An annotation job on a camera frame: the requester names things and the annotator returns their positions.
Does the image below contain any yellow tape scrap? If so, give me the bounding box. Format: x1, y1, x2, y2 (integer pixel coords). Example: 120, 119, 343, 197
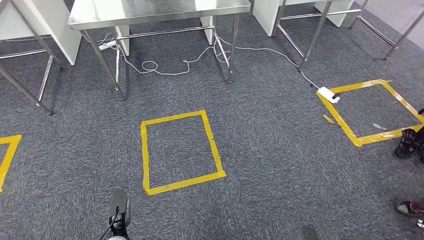
322, 114, 341, 127

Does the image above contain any white power strip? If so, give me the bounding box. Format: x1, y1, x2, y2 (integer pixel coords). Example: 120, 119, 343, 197
98, 39, 118, 52
316, 86, 341, 105

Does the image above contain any white power cable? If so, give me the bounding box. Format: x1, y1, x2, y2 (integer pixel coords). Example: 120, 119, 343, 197
81, 32, 321, 89

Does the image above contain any black left wrist camera bracket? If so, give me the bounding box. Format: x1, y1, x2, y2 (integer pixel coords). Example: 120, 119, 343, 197
99, 187, 132, 240

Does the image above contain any white partition panel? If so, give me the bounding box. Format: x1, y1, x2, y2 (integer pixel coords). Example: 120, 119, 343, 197
253, 0, 355, 37
0, 0, 82, 66

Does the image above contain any yellow floor tape square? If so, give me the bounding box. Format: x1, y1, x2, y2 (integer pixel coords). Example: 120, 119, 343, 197
315, 79, 424, 148
0, 134, 23, 194
140, 109, 227, 197

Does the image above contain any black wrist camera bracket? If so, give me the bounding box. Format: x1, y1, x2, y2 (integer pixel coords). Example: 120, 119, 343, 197
99, 187, 132, 240
301, 224, 321, 240

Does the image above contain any black right wrist camera bracket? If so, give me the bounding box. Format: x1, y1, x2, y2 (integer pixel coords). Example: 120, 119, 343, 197
301, 224, 321, 240

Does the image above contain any person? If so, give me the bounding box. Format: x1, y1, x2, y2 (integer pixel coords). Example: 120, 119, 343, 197
395, 198, 424, 218

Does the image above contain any stainless steel workbench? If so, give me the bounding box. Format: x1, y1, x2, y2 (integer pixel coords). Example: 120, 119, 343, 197
67, 0, 252, 101

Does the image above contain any stainless steel table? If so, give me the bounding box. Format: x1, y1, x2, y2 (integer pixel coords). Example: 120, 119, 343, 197
0, 0, 63, 116
271, 0, 424, 72

